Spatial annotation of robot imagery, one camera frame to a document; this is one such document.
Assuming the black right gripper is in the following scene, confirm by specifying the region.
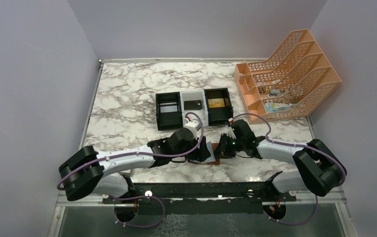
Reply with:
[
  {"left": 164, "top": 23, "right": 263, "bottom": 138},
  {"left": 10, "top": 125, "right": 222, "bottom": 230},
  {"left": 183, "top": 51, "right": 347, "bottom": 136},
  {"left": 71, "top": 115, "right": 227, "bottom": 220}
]
[{"left": 211, "top": 133, "right": 245, "bottom": 158}]

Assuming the brown leather card holder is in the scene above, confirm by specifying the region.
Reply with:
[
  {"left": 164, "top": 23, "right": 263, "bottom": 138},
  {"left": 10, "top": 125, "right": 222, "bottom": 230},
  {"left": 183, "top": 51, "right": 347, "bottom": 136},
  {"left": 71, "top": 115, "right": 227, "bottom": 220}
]
[{"left": 188, "top": 142, "right": 220, "bottom": 165}]

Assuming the black and white card tray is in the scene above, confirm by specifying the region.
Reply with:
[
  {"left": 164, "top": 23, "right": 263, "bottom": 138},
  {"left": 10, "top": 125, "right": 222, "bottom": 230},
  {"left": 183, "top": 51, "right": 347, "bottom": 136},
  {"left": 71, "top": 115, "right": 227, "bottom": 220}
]
[{"left": 155, "top": 88, "right": 233, "bottom": 131}]

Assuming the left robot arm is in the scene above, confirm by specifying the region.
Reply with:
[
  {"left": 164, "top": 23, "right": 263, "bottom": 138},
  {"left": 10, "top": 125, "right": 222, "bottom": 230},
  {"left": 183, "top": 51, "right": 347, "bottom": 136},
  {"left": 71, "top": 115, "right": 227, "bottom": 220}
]
[{"left": 57, "top": 127, "right": 213, "bottom": 203}]

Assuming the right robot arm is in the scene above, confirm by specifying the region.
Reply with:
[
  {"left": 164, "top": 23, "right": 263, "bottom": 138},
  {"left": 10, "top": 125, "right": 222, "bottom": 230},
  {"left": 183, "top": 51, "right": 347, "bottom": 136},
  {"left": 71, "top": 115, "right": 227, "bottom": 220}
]
[{"left": 214, "top": 119, "right": 347, "bottom": 201}]

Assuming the white card in tray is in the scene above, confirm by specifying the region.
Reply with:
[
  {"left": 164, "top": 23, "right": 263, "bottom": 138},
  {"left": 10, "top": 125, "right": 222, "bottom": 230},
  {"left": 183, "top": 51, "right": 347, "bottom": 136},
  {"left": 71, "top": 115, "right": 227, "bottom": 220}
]
[{"left": 160, "top": 104, "right": 178, "bottom": 113}]

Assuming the black VIP card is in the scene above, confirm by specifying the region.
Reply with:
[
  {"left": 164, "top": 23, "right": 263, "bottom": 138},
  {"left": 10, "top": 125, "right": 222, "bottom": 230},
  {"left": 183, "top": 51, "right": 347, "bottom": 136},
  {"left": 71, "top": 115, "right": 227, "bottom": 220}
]
[{"left": 184, "top": 100, "right": 203, "bottom": 111}]

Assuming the gold card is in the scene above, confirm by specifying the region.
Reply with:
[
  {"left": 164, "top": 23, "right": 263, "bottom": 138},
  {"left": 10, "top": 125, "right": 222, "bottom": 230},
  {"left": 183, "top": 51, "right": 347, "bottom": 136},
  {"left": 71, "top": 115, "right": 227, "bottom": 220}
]
[{"left": 208, "top": 98, "right": 226, "bottom": 108}]

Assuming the peach plastic desk organizer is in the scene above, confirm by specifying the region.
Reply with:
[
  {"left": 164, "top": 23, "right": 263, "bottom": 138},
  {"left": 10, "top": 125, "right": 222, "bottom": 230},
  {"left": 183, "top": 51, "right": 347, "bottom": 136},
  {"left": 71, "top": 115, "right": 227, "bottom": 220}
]
[{"left": 234, "top": 29, "right": 341, "bottom": 123}]

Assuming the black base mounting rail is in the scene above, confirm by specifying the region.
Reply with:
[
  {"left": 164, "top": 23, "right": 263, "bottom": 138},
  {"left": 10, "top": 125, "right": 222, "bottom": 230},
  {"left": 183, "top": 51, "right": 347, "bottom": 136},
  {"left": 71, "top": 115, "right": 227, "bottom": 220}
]
[{"left": 67, "top": 181, "right": 297, "bottom": 217}]

